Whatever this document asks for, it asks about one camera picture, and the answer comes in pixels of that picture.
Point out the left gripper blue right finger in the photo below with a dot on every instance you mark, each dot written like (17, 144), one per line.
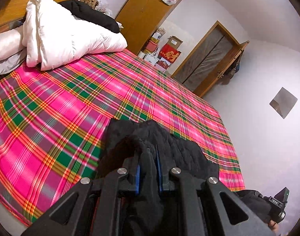
(159, 170)

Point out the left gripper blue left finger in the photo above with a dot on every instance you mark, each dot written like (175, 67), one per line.
(137, 179)

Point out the black hooded puffer jacket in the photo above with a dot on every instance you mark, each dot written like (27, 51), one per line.
(193, 200)

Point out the person right hand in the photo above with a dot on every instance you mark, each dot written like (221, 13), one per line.
(273, 226)

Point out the pink plaid bed sheet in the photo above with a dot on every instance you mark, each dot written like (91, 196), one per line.
(52, 123)

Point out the white bag by wardrobe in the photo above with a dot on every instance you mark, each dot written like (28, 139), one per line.
(151, 58)

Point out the red gift box gold character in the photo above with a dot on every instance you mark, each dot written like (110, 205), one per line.
(169, 53)

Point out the pink storage box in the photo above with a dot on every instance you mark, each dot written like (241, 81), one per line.
(151, 47)

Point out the hanging bags near door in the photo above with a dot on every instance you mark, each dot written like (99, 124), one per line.
(234, 68)

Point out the brown cardboard box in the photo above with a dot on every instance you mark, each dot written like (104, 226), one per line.
(174, 42)

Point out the wooden framed door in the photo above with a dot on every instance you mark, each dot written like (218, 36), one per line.
(209, 60)

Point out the wooden wardrobe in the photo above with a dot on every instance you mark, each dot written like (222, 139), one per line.
(140, 19)

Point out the white folded duvet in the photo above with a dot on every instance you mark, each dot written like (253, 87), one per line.
(54, 37)

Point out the black folded garment on duvet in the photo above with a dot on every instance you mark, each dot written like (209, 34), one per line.
(85, 12)

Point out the white pillow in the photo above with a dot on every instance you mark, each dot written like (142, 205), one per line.
(12, 52)

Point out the brown plush toy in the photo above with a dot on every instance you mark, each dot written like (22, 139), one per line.
(91, 3)

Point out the grey wall panel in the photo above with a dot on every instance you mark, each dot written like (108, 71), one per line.
(283, 102)

